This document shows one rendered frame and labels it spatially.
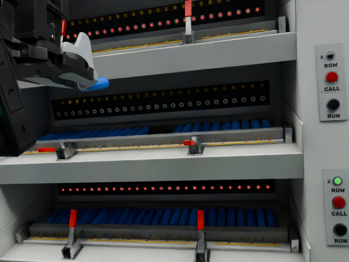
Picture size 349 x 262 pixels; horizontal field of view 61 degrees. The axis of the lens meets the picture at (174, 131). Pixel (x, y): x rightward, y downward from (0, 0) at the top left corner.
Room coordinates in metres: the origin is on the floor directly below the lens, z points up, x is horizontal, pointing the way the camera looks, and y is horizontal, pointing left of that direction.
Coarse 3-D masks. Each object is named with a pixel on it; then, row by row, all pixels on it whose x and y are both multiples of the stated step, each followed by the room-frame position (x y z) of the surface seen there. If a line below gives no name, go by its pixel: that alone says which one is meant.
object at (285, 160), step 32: (288, 128) 0.52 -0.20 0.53; (0, 160) 0.63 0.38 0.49; (32, 160) 0.61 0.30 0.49; (96, 160) 0.56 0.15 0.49; (128, 160) 0.55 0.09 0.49; (160, 160) 0.53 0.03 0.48; (192, 160) 0.52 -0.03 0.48; (224, 160) 0.51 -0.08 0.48; (256, 160) 0.50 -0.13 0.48; (288, 160) 0.49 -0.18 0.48
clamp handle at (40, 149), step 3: (60, 144) 0.59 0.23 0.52; (63, 144) 0.59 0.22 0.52; (63, 147) 0.59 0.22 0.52; (39, 150) 0.53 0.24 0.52; (42, 150) 0.52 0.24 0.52; (45, 150) 0.53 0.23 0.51; (48, 150) 0.54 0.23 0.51; (51, 150) 0.55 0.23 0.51; (54, 150) 0.55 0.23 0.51; (57, 150) 0.57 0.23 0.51; (60, 150) 0.58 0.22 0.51
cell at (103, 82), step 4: (100, 80) 0.43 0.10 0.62; (104, 80) 0.44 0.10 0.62; (108, 80) 0.45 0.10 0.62; (80, 84) 0.39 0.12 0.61; (96, 84) 0.41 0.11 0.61; (100, 84) 0.42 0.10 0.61; (104, 84) 0.44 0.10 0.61; (108, 84) 0.45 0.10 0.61; (80, 88) 0.40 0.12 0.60; (84, 88) 0.40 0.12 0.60; (88, 88) 0.39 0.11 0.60; (92, 88) 0.41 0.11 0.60; (96, 88) 0.42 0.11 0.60; (100, 88) 0.43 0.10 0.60; (104, 88) 0.45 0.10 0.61
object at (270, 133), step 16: (256, 128) 0.55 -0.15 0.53; (272, 128) 0.54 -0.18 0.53; (48, 144) 0.64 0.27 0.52; (80, 144) 0.62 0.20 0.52; (96, 144) 0.61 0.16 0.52; (112, 144) 0.61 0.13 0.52; (128, 144) 0.60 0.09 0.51; (144, 144) 0.59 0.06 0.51; (160, 144) 0.57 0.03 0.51; (208, 144) 0.55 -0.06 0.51; (224, 144) 0.54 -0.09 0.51
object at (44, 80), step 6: (24, 78) 0.33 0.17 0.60; (30, 78) 0.33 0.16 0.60; (36, 78) 0.33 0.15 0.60; (42, 78) 0.34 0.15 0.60; (48, 78) 0.34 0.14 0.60; (54, 78) 0.35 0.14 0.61; (60, 78) 0.36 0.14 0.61; (42, 84) 0.36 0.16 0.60; (48, 84) 0.36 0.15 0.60; (54, 84) 0.37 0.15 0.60; (60, 84) 0.37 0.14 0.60; (66, 84) 0.38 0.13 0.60; (72, 84) 0.39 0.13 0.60
